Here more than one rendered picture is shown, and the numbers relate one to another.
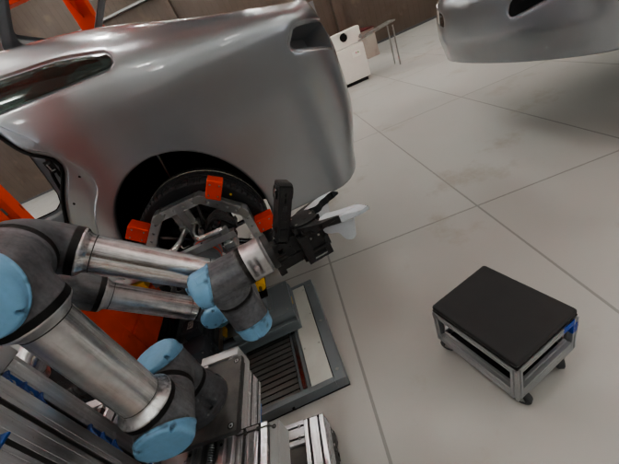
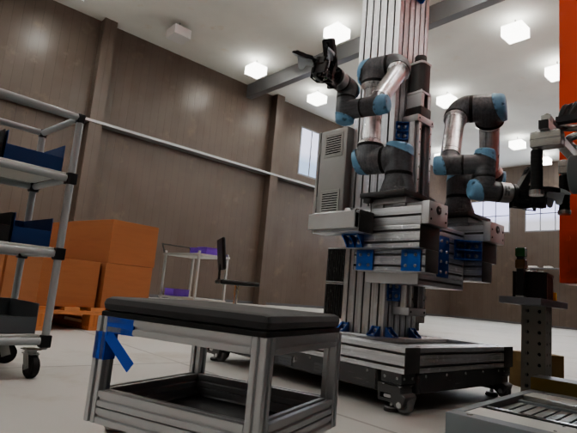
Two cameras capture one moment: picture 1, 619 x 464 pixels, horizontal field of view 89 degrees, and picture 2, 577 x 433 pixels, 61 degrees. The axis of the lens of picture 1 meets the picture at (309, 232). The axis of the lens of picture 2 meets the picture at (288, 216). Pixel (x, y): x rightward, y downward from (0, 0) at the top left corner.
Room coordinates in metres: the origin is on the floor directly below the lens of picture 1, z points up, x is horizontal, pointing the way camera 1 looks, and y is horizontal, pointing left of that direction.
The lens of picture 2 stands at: (1.62, -1.29, 0.38)
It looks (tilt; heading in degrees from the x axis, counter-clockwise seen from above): 9 degrees up; 133
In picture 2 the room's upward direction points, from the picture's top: 5 degrees clockwise
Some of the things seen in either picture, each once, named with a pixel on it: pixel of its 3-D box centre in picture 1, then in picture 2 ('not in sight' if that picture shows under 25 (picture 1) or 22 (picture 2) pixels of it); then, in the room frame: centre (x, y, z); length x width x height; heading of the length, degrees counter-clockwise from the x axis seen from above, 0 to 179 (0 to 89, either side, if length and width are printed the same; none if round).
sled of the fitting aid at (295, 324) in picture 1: (260, 319); not in sight; (1.58, 0.54, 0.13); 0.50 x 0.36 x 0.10; 90
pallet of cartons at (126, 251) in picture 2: not in sight; (61, 270); (-2.43, 0.42, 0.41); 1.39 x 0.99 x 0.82; 7
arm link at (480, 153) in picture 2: not in sight; (480, 164); (0.95, 0.45, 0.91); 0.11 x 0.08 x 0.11; 19
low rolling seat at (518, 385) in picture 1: (500, 331); (218, 387); (0.80, -0.58, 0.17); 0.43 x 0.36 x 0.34; 15
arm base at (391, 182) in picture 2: (192, 391); (397, 185); (0.60, 0.47, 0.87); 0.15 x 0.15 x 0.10
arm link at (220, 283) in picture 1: (222, 280); (346, 88); (0.50, 0.19, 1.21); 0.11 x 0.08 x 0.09; 99
